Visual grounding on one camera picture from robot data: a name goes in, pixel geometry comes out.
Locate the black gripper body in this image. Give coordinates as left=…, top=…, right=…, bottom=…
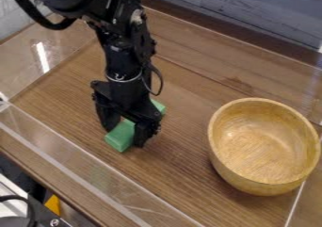
left=91, top=72, right=152, bottom=110

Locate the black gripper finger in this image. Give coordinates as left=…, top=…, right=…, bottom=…
left=133, top=118, right=161, bottom=148
left=93, top=93, right=120, bottom=132

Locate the green rectangular block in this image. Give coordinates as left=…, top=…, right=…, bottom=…
left=104, top=99, right=165, bottom=153

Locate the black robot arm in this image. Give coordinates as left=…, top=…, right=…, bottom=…
left=39, top=0, right=161, bottom=147

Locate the brown wooden bowl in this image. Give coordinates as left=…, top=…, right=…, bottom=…
left=207, top=98, right=322, bottom=196

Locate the black device with yellow label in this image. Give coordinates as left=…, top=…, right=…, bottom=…
left=28, top=194, right=91, bottom=227

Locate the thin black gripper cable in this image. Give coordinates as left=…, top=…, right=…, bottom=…
left=140, top=64, right=164, bottom=97

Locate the clear acrylic front wall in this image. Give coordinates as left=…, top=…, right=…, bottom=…
left=0, top=100, right=203, bottom=227

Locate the black cable lower left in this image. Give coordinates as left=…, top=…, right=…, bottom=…
left=0, top=194, right=35, bottom=227

